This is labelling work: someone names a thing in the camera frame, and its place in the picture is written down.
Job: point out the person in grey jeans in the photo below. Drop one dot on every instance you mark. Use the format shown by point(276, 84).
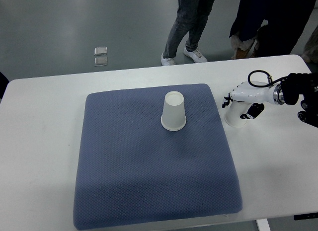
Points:
point(191, 19)

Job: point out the upper floor socket plate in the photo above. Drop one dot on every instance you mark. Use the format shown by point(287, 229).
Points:
point(98, 51)

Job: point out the blue textured cushion mat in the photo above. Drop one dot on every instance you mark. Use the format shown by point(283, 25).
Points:
point(132, 170)

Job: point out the person in dark trousers left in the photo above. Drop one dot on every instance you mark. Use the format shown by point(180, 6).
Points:
point(3, 84)

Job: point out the white paper cup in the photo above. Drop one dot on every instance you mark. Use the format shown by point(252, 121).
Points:
point(232, 115)
point(173, 116)

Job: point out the person in dark clothes right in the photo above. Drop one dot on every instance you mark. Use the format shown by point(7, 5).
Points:
point(269, 27)

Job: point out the black table control panel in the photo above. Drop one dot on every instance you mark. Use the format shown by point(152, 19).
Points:
point(306, 216)

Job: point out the white paper cup on mat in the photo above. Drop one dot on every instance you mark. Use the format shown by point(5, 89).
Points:
point(173, 116)

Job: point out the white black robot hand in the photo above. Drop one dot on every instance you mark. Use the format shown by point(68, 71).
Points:
point(253, 95)

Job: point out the white table leg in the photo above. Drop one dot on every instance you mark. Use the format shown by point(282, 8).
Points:
point(263, 225)

